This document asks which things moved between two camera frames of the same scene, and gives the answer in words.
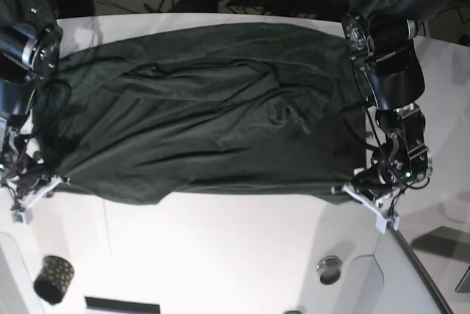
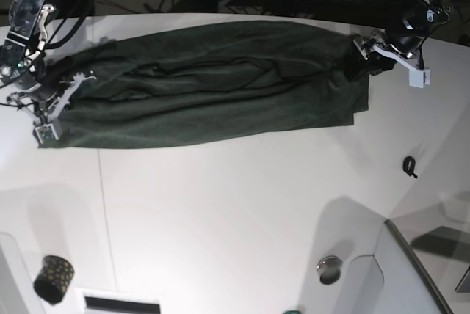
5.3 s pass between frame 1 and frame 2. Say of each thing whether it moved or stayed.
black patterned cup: stayed
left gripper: moved
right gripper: moved
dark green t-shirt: moved
